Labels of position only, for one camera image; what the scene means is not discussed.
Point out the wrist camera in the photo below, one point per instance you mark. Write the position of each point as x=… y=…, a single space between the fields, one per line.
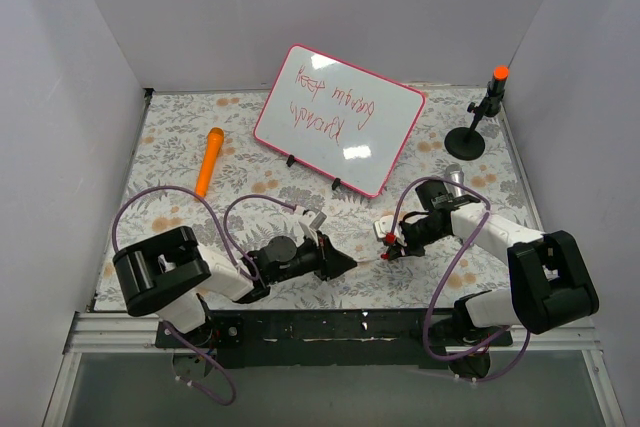
x=310 y=222
x=386 y=231

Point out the red whiteboard marker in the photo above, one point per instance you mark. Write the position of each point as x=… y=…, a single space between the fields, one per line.
x=369 y=261

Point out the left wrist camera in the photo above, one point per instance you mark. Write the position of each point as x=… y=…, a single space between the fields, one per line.
x=310 y=222

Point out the black microphone stand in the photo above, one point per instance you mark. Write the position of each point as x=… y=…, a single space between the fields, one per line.
x=466 y=143

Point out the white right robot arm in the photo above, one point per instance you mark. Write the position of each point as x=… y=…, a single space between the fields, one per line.
x=549 y=283

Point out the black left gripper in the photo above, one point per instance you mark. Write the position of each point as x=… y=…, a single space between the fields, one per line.
x=324 y=255

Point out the floral patterned mat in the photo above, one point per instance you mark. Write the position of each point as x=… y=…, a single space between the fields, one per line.
x=198 y=165

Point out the silver microphone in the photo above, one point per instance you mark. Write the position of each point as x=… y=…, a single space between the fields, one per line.
x=454 y=177

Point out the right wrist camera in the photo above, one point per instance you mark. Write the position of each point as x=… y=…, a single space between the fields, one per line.
x=386 y=231

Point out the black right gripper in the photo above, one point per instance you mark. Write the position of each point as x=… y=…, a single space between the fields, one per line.
x=410 y=247

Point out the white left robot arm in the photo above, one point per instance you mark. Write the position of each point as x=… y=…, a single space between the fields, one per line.
x=163 y=274

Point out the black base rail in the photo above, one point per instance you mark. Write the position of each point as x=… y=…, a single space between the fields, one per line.
x=317 y=337

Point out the pink framed whiteboard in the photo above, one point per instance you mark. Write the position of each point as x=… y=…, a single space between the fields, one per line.
x=340 y=120

